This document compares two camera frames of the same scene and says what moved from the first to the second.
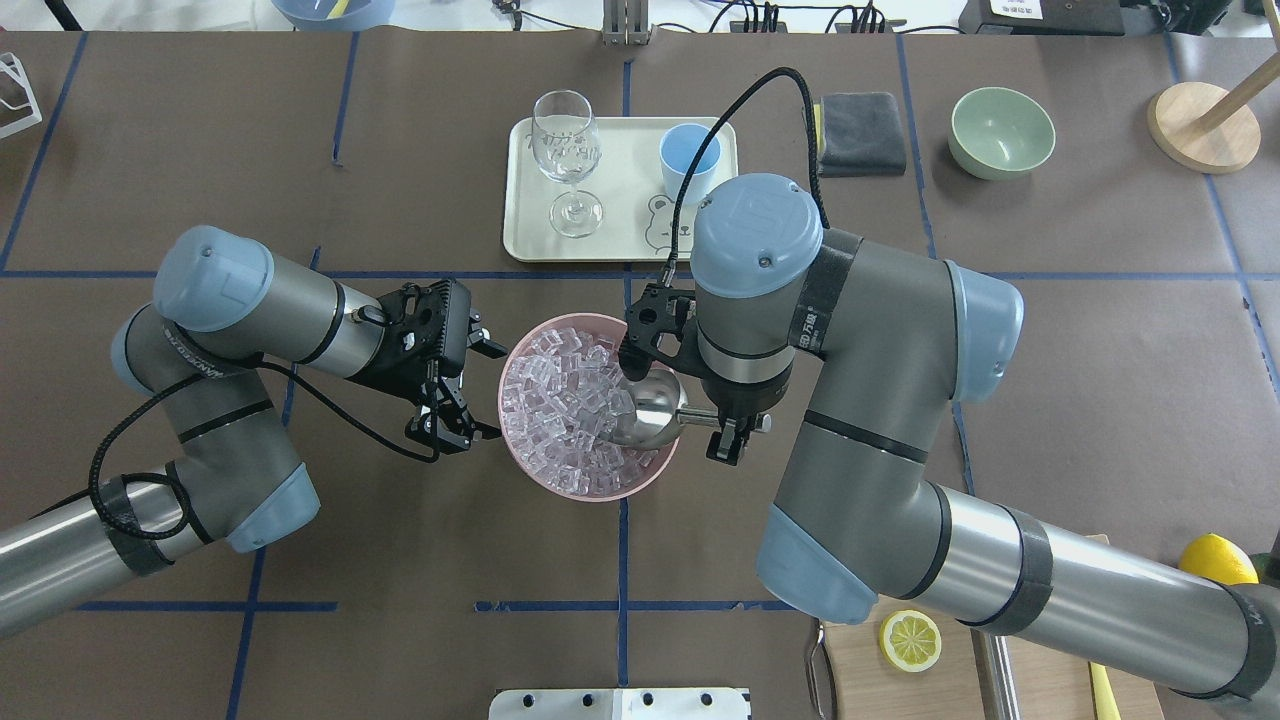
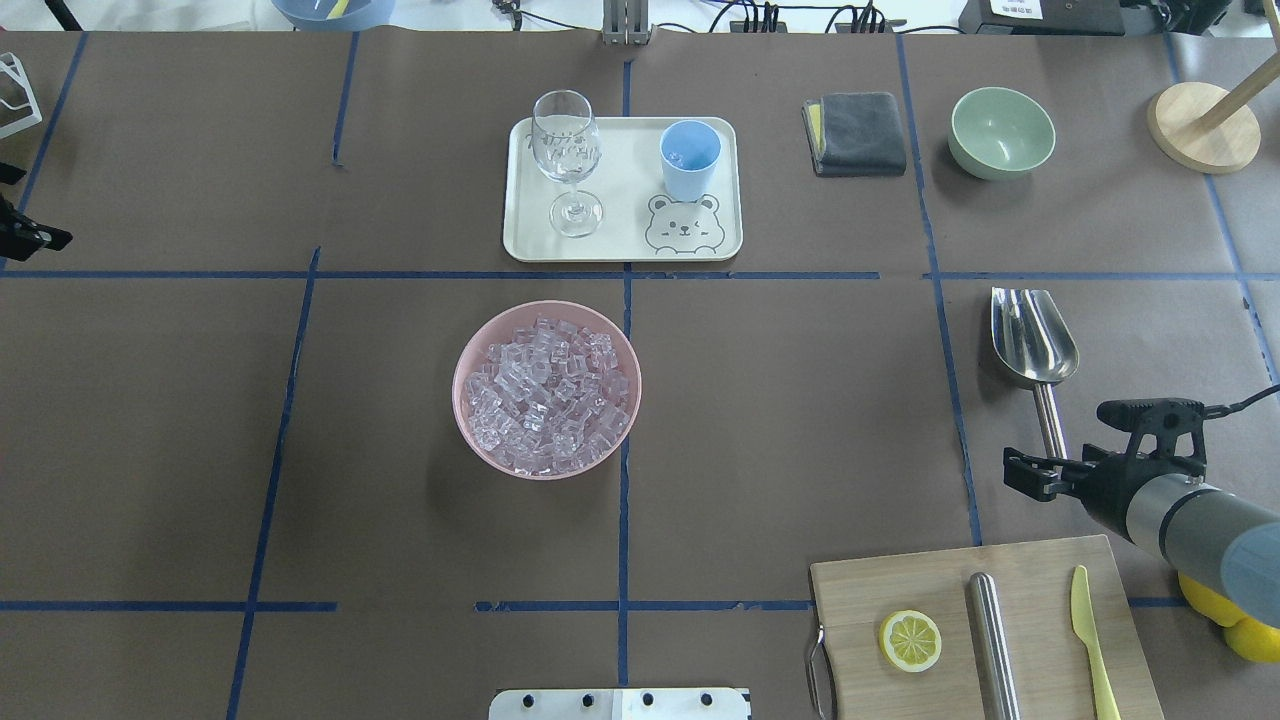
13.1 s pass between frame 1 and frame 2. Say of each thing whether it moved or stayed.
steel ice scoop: moved
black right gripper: moved
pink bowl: moved
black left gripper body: moved
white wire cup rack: stayed
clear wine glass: stayed
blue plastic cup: stayed
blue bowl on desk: stayed
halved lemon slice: stayed
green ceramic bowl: stayed
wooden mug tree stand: stayed
